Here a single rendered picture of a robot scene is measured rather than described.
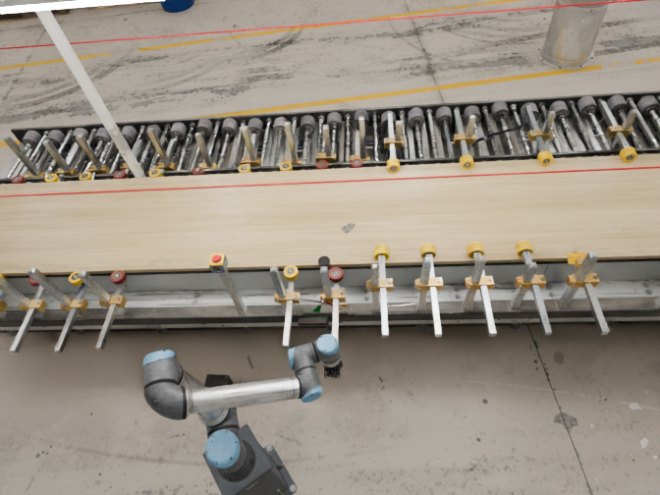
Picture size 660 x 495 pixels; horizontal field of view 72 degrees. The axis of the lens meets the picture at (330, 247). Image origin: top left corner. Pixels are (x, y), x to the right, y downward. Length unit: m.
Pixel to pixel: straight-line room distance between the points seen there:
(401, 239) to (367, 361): 0.99
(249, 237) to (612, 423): 2.43
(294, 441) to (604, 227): 2.20
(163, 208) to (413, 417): 2.05
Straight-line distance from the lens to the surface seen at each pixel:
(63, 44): 2.92
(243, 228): 2.79
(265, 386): 1.86
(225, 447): 2.26
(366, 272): 2.65
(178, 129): 3.74
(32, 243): 3.37
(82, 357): 3.87
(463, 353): 3.29
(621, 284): 3.09
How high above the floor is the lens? 2.97
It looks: 53 degrees down
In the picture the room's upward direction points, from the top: 9 degrees counter-clockwise
